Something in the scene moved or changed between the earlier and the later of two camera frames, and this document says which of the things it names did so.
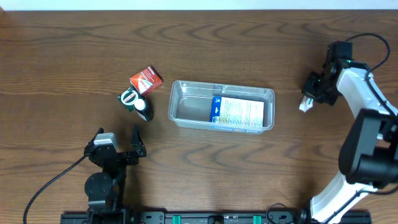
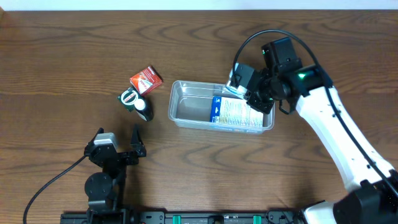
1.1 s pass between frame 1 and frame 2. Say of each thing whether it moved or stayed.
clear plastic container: stayed
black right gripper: moved
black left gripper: stayed
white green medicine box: moved
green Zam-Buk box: stayed
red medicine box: stayed
